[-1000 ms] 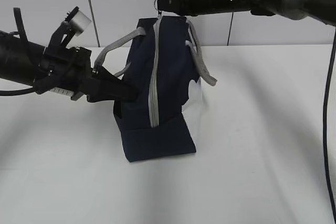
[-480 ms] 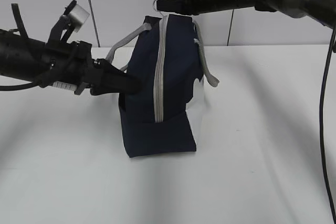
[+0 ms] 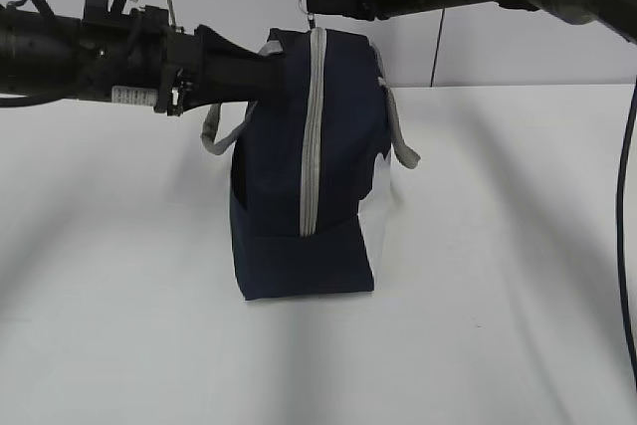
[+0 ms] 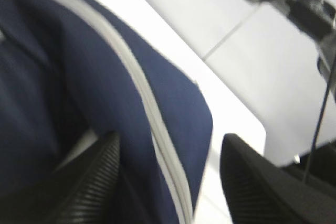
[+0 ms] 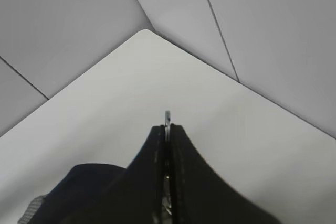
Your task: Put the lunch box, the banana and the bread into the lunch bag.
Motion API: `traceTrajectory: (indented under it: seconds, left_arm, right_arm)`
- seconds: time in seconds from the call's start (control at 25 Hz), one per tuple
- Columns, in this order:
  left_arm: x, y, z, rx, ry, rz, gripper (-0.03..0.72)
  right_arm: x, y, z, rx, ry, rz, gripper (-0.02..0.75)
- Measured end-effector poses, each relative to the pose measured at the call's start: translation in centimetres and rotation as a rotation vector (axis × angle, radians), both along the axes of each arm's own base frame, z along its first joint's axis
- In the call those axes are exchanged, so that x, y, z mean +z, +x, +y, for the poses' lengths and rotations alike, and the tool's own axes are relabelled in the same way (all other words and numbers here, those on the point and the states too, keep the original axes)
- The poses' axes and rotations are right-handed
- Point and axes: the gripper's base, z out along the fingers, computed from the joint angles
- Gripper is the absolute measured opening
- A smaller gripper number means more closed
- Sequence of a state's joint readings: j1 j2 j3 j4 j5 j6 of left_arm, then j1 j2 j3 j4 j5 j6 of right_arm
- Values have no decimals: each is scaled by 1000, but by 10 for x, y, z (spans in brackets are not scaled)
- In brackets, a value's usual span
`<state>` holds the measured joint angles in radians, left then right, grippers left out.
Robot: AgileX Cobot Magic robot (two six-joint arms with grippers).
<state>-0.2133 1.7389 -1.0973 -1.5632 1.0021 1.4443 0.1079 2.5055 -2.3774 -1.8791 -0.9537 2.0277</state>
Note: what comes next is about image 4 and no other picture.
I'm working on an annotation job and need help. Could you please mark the navy and white lunch bag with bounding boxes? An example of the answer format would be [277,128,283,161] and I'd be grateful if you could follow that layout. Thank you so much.
[1,0,213,223]

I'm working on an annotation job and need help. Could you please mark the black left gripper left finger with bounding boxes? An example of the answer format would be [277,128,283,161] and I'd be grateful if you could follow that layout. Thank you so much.
[1,132,120,223]

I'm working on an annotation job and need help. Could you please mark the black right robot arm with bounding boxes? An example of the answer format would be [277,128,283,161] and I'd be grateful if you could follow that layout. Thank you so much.
[247,0,335,77]

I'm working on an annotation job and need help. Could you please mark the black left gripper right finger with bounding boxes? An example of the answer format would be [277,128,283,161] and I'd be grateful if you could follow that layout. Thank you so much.
[220,133,335,223]

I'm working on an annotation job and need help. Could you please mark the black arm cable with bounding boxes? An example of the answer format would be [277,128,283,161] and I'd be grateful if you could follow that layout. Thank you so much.
[301,58,333,183]

